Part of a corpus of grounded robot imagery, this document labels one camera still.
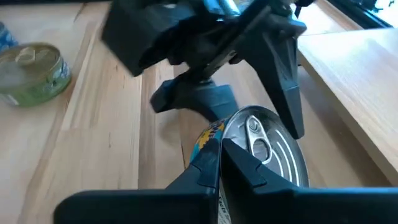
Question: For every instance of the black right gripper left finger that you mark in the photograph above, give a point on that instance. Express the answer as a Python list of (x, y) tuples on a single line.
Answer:
[(155, 205)]

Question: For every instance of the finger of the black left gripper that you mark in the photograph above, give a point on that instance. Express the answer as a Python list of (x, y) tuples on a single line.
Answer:
[(280, 77), (199, 96)]

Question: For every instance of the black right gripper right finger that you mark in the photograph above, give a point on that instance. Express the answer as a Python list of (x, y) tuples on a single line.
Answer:
[(311, 205)]

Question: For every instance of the yellowfin tuna can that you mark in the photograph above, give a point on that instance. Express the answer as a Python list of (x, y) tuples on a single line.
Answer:
[(289, 161)]

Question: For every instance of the green tuna can gold lid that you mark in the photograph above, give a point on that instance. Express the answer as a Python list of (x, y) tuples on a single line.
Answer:
[(31, 71)]

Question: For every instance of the blue albacore tuna can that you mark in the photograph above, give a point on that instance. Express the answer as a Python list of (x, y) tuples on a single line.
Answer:
[(6, 40)]

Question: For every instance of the black aluminium table frame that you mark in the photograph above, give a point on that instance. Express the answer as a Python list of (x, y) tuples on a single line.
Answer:
[(357, 13)]

